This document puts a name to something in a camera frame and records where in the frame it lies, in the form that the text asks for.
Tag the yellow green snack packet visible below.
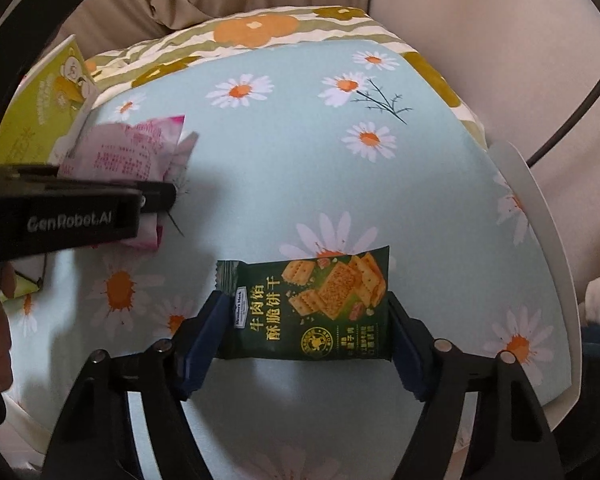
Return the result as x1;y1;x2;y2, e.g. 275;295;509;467
0;260;46;303

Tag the light blue daisy cloth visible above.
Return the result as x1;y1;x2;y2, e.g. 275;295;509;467
0;37;578;480

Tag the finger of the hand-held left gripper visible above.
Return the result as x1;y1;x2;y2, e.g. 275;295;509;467
10;166;177;213

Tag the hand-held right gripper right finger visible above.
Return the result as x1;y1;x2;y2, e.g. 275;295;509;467
387;291;565;480

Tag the green cardboard box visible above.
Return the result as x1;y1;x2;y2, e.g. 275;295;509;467
0;35;101;167

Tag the black cable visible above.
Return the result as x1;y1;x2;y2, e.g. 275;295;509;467
527;42;600;167

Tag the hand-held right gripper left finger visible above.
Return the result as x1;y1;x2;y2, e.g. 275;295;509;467
40;290;232;480

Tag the pink snack packet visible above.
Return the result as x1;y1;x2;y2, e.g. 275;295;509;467
55;114;201;253

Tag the green cracker packet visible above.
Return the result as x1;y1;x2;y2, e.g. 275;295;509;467
215;246;393;362

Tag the green striped floral blanket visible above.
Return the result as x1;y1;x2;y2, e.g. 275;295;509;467
82;2;491;151

